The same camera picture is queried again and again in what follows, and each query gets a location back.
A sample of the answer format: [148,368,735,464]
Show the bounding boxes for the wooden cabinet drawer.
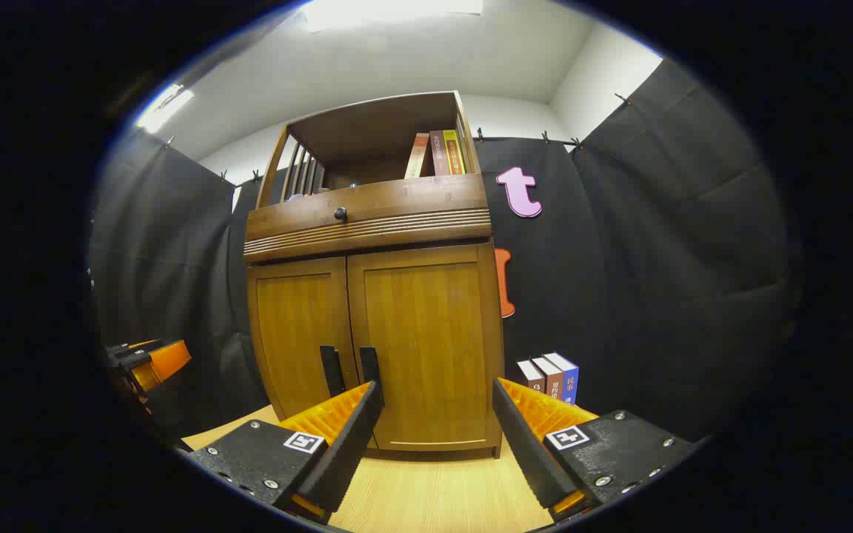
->
[245,174,492,261]

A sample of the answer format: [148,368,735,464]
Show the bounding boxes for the wooden shoe cabinet door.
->
[347,243,505,454]
[247,257,359,423]

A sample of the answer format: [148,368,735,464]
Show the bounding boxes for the small ceiling light panel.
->
[136,84,195,134]

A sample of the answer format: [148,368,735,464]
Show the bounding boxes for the dark red book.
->
[429,130,451,177]

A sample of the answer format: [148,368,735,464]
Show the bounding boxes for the large ceiling light panel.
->
[304,0,484,32]

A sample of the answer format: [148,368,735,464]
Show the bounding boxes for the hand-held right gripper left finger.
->
[188,381,385,525]

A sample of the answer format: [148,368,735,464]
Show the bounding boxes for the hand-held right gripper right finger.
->
[492,378,696,523]

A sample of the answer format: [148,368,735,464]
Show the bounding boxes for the wooden double-door shoe cabinet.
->
[243,90,506,461]

